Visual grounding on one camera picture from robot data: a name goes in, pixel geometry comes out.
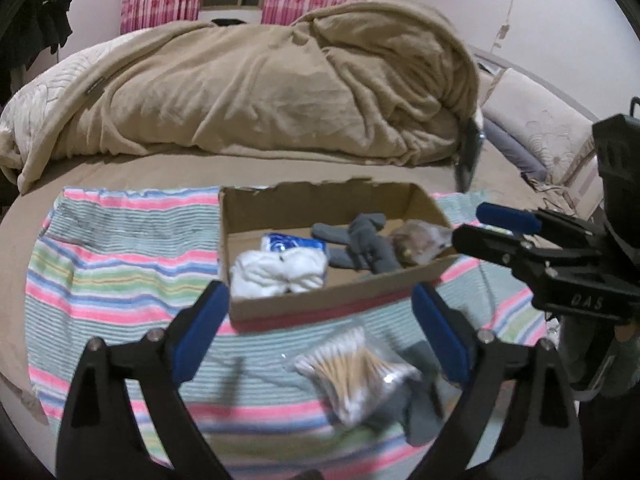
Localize brown crumpled item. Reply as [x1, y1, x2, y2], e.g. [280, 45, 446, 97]
[389, 219, 455, 264]

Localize grey bed headboard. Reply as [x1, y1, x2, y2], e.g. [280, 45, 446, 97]
[467, 44, 603, 123]

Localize striped towel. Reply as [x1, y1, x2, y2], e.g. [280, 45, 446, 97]
[24, 185, 551, 480]

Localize white rolled cloth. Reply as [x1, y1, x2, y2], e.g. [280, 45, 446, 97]
[229, 248, 329, 299]

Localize grey sock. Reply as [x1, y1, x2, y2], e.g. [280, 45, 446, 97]
[399, 339, 447, 447]

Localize grey socks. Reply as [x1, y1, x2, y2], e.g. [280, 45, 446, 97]
[311, 213, 402, 274]

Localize white embroidered quilt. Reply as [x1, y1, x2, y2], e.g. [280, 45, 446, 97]
[0, 39, 123, 183]

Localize bag of cotton swabs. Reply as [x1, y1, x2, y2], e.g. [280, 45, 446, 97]
[284, 326, 422, 427]

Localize beige embroidered pillow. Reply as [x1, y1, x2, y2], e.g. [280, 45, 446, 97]
[479, 66, 601, 187]

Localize blue and white packet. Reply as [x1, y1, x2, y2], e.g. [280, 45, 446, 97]
[259, 232, 327, 257]

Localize grey pillow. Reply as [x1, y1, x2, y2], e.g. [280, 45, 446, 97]
[481, 118, 548, 182]

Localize dark hanging clothes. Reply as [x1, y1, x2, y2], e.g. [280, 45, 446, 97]
[0, 0, 75, 106]

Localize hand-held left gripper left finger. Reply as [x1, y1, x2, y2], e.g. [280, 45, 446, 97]
[55, 280, 232, 480]

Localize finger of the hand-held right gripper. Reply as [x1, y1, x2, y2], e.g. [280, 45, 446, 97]
[451, 224, 541, 283]
[476, 202, 603, 250]

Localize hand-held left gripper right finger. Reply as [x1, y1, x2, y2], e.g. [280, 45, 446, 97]
[404, 282, 584, 480]

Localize cardboard box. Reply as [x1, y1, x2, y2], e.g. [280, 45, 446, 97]
[219, 176, 459, 334]

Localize beige blanket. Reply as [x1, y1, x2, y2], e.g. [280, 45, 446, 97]
[0, 0, 482, 195]

